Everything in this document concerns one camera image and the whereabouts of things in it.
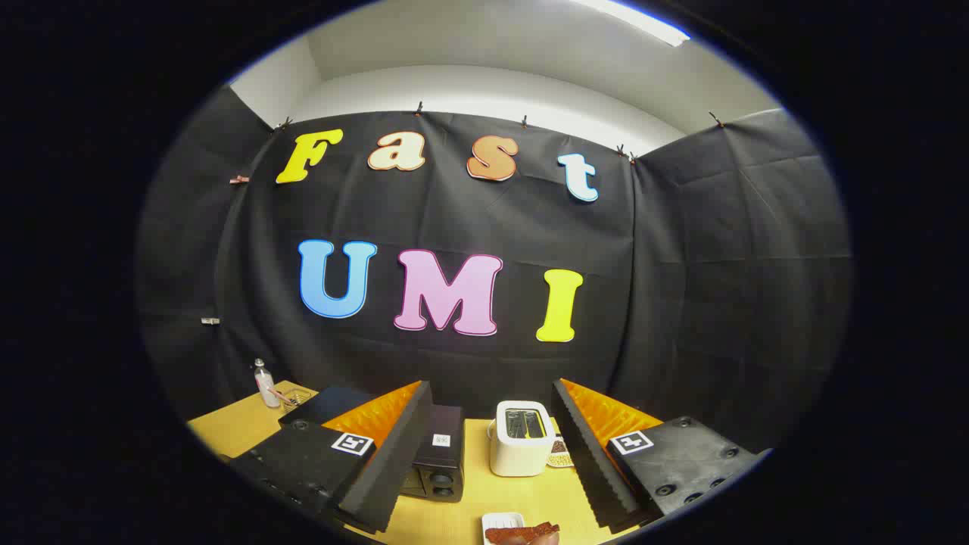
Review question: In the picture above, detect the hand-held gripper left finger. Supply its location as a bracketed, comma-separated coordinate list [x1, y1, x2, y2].
[227, 380, 434, 534]

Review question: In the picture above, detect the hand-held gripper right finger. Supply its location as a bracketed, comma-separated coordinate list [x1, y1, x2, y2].
[551, 378, 773, 534]

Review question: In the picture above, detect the black toaster oven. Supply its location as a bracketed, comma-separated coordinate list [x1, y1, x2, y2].
[279, 386, 466, 503]

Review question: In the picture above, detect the reddish brown bacon strip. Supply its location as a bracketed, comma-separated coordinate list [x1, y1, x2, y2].
[484, 522, 561, 545]

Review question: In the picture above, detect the white pop-up toaster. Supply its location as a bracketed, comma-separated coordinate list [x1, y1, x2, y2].
[488, 400, 559, 478]

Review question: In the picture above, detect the small white ribbed plate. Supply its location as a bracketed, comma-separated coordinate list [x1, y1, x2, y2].
[481, 512, 525, 545]

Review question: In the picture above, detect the clear plastic bottle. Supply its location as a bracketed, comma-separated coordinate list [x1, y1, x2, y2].
[254, 359, 281, 410]

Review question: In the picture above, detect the black backdrop cloth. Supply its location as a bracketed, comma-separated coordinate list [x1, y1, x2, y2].
[135, 83, 855, 455]

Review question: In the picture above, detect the ceiling light strip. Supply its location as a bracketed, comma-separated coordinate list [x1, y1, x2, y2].
[572, 0, 691, 48]

